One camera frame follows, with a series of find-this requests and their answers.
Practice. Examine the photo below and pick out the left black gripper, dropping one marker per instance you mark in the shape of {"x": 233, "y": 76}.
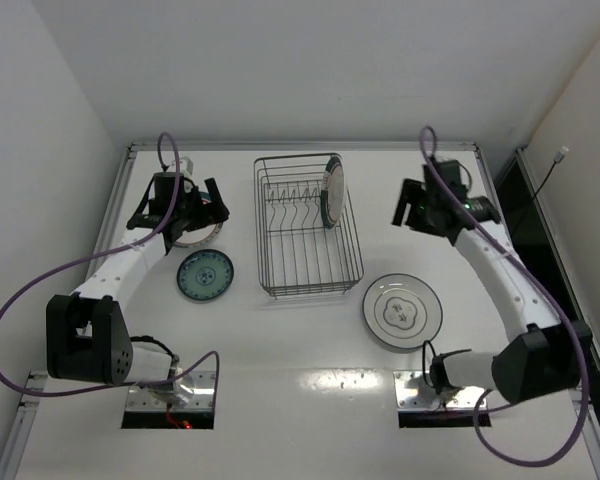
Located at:
{"x": 206, "y": 204}

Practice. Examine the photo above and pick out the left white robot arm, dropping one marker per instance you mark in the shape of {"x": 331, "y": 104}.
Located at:
{"x": 87, "y": 338}

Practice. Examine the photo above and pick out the metal base plate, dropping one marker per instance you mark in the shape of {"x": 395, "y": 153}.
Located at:
{"x": 193, "y": 393}
{"x": 413, "y": 395}

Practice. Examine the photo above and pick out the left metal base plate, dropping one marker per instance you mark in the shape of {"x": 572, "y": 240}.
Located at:
{"x": 193, "y": 393}

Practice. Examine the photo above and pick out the black cable white plug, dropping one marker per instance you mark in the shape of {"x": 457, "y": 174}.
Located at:
{"x": 526, "y": 206}

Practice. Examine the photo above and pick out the grey wire dish rack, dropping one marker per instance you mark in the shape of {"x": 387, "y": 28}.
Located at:
{"x": 296, "y": 255}

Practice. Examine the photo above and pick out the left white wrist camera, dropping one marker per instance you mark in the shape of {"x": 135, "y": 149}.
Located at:
{"x": 184, "y": 165}

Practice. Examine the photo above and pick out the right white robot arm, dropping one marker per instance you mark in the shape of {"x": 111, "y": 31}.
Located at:
{"x": 545, "y": 350}

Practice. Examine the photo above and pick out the white plate grey rim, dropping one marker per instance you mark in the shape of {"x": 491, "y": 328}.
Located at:
{"x": 402, "y": 311}

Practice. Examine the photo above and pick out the green red rimmed plate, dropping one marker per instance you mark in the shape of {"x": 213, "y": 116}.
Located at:
{"x": 198, "y": 238}
{"x": 333, "y": 192}

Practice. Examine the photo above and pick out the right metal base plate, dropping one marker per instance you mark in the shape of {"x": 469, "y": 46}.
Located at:
{"x": 413, "y": 395}

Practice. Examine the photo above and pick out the blue floral green plate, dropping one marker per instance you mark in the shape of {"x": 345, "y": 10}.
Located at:
{"x": 205, "y": 275}

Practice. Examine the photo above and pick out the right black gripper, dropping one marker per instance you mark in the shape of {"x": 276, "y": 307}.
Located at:
{"x": 415, "y": 206}

